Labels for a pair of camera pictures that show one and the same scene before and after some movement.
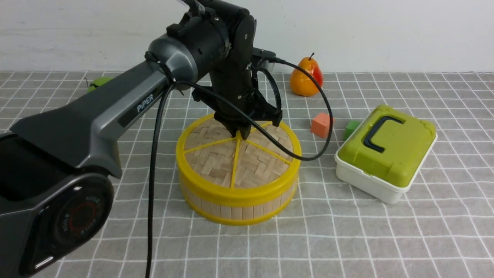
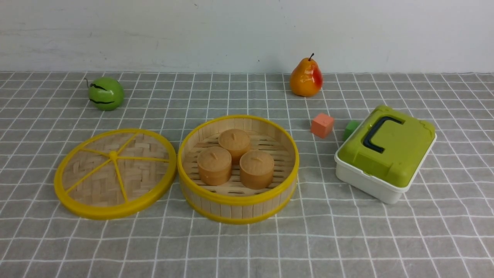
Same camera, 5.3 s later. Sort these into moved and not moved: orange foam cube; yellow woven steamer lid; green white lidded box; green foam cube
Moved: yellow woven steamer lid
Not moved: green white lidded box; green foam cube; orange foam cube
